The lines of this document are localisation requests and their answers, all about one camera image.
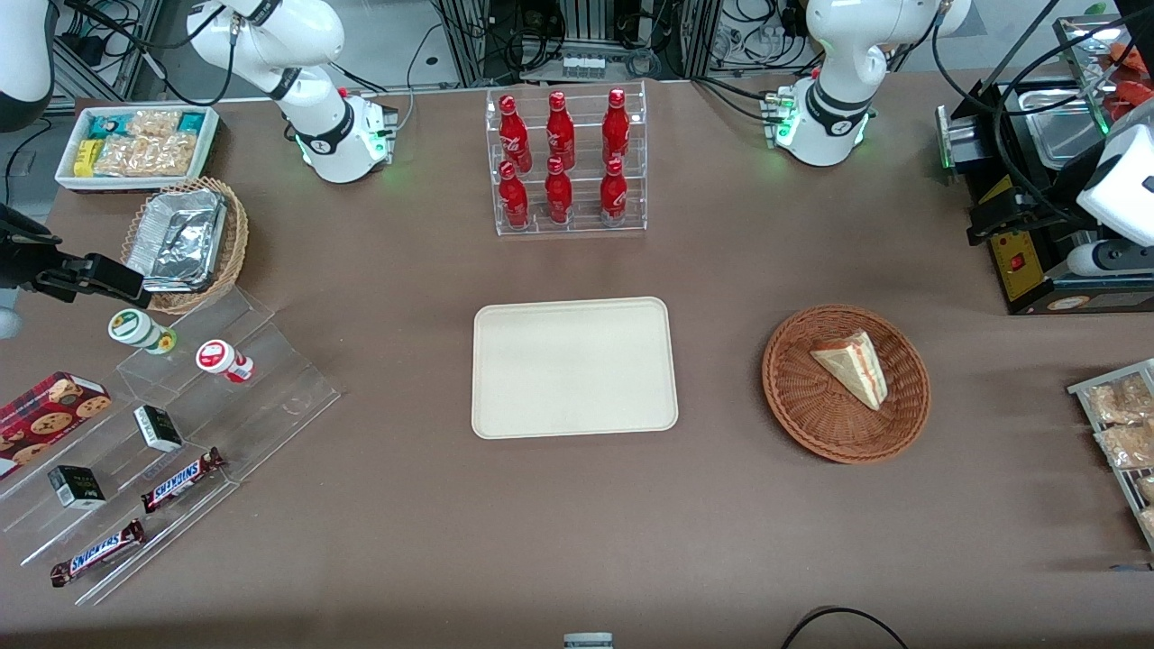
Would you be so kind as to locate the orange fried snack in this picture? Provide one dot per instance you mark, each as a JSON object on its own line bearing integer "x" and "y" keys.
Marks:
{"x": 1136, "y": 59}

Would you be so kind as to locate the aluminium equipment rack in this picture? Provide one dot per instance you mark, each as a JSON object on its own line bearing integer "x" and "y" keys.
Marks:
{"x": 586, "y": 27}

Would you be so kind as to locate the red cola bottle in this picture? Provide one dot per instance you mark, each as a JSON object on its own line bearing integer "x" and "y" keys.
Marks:
{"x": 558, "y": 194}
{"x": 514, "y": 131}
{"x": 560, "y": 126}
{"x": 616, "y": 126}
{"x": 513, "y": 198}
{"x": 613, "y": 194}

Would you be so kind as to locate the clear bag of fried snacks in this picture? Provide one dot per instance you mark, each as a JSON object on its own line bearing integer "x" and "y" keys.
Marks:
{"x": 1149, "y": 523}
{"x": 1118, "y": 401}
{"x": 1147, "y": 489}
{"x": 1127, "y": 446}

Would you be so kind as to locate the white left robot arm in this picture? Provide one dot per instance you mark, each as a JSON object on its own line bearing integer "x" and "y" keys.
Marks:
{"x": 829, "y": 108}

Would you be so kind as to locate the green lid yogurt cup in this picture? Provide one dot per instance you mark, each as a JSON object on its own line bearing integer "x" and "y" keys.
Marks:
{"x": 135, "y": 327}

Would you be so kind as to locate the silver foil tray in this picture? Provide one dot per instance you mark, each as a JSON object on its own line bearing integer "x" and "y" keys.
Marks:
{"x": 176, "y": 239}

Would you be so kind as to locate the red tartan cookie box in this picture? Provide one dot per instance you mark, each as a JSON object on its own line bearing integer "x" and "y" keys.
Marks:
{"x": 45, "y": 419}

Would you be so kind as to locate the cream rectangular tray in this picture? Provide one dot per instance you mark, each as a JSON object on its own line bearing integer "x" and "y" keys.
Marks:
{"x": 541, "y": 379}

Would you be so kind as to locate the small grey device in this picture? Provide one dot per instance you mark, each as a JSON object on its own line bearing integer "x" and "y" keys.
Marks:
{"x": 588, "y": 642}

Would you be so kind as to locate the tan wicker basket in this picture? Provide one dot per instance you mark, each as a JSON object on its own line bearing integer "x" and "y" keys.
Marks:
{"x": 234, "y": 243}

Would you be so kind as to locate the red lid yogurt cup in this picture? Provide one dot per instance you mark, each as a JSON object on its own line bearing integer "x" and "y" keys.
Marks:
{"x": 216, "y": 356}

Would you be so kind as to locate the white rectangular snack box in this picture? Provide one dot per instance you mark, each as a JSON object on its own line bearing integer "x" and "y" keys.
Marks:
{"x": 68, "y": 176}

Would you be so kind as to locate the large clear cracker bag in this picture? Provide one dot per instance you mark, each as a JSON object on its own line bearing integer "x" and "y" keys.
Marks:
{"x": 144, "y": 156}

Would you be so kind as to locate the red sausage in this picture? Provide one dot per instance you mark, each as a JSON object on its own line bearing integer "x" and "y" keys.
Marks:
{"x": 1138, "y": 95}

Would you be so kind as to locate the clear acrylic stepped display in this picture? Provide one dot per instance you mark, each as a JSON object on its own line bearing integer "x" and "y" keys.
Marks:
{"x": 270, "y": 397}

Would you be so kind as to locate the round brown wicker basket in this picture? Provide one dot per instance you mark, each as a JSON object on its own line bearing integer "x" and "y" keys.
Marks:
{"x": 811, "y": 415}

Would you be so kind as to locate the Snickers chocolate bar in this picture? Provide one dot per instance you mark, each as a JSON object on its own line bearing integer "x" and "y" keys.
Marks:
{"x": 180, "y": 479}
{"x": 97, "y": 553}

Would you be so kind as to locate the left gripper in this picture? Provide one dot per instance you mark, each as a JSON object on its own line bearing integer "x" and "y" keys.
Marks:
{"x": 1056, "y": 204}

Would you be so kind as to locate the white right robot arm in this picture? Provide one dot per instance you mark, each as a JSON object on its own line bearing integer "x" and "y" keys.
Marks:
{"x": 315, "y": 117}

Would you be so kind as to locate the black hot food display case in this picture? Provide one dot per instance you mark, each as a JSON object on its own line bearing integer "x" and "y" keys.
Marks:
{"x": 1028, "y": 270}

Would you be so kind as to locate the clear acrylic bottle rack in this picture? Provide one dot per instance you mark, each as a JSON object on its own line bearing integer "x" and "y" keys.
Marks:
{"x": 586, "y": 227}

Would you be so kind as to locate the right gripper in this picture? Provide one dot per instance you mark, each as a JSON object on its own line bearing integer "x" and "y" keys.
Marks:
{"x": 20, "y": 259}

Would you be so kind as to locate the yellow snack packet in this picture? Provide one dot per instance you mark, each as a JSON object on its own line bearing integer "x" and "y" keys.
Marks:
{"x": 86, "y": 158}

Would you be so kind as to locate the white terminal block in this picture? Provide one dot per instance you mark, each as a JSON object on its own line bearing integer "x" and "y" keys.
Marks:
{"x": 583, "y": 67}

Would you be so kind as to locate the teal snack packet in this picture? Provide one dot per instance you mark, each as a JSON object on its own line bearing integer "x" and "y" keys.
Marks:
{"x": 106, "y": 126}
{"x": 191, "y": 122}

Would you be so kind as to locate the triangular sandwich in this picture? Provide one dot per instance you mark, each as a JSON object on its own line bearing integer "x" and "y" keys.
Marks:
{"x": 852, "y": 370}

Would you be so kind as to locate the small black box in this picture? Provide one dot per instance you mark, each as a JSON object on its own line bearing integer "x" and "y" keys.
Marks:
{"x": 158, "y": 428}
{"x": 77, "y": 487}

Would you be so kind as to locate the small clear cracker bag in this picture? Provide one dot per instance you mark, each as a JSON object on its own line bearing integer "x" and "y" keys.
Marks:
{"x": 153, "y": 123}

